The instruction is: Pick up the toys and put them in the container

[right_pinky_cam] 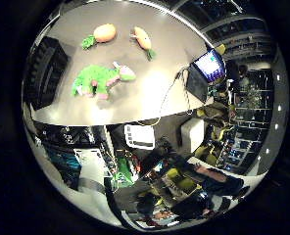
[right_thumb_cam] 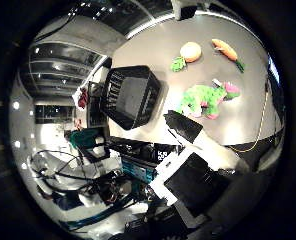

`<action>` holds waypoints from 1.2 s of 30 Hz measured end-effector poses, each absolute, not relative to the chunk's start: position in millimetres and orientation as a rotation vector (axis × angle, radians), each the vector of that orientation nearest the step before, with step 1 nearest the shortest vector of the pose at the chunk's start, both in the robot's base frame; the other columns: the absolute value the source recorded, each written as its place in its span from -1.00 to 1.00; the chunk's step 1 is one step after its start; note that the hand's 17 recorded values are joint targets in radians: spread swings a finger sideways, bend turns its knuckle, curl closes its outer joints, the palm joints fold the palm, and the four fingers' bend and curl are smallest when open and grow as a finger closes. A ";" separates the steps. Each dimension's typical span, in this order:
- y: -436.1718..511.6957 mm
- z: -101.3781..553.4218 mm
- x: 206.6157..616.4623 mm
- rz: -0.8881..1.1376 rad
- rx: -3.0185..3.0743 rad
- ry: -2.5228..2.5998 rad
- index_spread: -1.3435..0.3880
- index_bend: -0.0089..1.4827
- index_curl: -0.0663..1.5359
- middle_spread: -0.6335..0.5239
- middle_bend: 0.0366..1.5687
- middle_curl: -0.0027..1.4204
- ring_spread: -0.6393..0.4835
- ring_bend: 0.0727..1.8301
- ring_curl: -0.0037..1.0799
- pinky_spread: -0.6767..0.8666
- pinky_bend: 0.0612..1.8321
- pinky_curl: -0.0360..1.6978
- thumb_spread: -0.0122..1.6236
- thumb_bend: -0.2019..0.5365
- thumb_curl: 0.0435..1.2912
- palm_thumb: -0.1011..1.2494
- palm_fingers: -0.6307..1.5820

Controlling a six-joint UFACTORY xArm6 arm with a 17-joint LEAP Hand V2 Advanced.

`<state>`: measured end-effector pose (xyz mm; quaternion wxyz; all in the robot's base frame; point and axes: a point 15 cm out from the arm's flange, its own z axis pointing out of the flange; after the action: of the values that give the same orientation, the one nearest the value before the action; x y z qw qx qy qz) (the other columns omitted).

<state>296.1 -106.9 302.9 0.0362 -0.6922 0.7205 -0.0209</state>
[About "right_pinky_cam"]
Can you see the green plush dinosaur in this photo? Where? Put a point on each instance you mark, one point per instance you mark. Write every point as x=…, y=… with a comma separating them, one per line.
x=97, y=77

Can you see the long orange plush carrot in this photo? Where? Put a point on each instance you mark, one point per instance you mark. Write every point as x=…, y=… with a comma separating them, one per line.
x=142, y=38

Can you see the white slotted plastic crate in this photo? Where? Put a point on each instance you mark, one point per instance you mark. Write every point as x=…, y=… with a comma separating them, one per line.
x=139, y=136

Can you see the white box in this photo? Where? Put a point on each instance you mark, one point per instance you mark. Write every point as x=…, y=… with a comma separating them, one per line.
x=192, y=133

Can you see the green bag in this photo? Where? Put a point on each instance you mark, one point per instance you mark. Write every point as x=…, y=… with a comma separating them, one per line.
x=123, y=171

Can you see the open black laptop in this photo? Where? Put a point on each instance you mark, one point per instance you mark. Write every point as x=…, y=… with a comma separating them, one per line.
x=206, y=72

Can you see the round orange plush vegetable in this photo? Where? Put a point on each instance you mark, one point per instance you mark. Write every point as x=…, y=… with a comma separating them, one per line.
x=102, y=34

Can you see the yellow object by shelves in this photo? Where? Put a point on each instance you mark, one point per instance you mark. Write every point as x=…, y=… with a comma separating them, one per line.
x=220, y=49

